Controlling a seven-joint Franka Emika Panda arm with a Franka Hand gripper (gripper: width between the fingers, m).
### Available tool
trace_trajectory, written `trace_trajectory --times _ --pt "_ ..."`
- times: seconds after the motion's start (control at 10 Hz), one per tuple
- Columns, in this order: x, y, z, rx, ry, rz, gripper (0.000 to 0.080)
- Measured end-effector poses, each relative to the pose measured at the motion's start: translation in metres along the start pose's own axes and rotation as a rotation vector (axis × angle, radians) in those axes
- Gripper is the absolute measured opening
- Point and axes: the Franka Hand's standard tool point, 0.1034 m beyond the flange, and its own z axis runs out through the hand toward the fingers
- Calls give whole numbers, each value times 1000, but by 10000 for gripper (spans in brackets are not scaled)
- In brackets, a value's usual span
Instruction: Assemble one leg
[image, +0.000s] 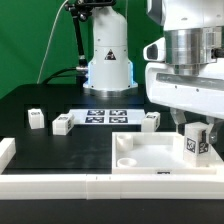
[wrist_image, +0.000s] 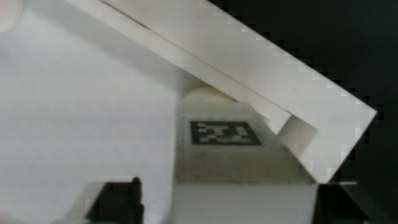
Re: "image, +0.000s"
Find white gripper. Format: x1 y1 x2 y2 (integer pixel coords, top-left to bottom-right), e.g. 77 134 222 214
143 37 224 144

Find white square tabletop panel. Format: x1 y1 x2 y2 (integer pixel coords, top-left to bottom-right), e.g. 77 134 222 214
112 132 224 175

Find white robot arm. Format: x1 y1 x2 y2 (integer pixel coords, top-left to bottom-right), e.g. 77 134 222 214
84 0 224 142

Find white sheet with tags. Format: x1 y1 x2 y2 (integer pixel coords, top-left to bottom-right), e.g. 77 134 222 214
70 109 145 125

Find black cables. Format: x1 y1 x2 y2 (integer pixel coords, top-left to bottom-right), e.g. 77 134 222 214
44 67 88 85

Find white U-shaped fence wall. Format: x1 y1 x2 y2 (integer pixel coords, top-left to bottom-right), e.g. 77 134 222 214
0 138 224 200

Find white cable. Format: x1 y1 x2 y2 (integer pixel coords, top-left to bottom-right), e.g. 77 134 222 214
36 0 70 84

